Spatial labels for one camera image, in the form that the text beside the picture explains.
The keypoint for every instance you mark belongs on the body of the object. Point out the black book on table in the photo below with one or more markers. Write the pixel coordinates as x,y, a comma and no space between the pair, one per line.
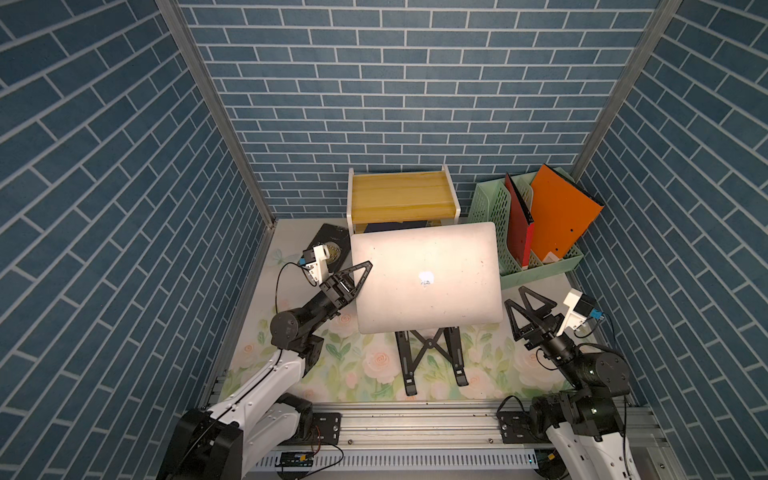
337,240

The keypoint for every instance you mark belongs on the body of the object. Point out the grey laptop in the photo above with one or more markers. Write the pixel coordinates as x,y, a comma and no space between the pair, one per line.
429,278

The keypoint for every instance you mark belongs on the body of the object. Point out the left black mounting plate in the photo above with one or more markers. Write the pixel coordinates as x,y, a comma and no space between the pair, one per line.
317,429

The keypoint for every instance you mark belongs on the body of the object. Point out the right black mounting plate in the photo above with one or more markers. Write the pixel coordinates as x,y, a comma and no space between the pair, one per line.
517,428

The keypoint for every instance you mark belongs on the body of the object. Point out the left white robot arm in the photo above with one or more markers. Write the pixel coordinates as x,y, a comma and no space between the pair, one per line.
226,440

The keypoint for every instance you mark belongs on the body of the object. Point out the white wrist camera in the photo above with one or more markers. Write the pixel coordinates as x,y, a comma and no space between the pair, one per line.
314,262
581,308

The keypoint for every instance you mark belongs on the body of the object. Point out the red file folder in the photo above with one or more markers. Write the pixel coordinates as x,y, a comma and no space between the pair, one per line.
521,222

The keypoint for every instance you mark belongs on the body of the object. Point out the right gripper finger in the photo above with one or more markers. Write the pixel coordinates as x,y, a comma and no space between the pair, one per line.
519,332
537,309

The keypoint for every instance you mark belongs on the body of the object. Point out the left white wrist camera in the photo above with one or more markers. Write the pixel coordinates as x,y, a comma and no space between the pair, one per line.
314,262

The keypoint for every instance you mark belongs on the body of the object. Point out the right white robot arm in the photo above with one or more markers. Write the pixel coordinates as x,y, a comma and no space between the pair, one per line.
584,425

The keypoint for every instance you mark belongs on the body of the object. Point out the black mounting plate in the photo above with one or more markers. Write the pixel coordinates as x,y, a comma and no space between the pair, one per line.
317,429
517,428

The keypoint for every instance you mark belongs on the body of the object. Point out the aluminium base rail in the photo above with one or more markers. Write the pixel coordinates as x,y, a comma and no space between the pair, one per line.
456,434

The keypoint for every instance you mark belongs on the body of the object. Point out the orange file folder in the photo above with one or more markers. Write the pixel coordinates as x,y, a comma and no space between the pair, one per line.
562,212

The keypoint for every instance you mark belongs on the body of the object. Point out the white and wood shelf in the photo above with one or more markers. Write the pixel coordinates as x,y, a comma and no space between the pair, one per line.
401,197

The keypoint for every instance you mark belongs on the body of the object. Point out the floral table mat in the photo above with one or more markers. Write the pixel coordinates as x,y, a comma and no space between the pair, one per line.
366,368

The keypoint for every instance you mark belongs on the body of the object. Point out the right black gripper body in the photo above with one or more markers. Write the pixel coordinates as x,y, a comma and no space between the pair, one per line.
553,327

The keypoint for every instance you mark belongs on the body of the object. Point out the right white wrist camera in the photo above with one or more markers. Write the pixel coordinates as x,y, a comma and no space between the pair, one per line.
581,308

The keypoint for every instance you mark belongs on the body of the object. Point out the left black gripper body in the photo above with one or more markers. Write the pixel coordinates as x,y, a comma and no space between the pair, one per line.
331,297

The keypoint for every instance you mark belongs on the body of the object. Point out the dark blue book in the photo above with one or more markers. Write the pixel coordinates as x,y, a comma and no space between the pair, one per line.
394,226

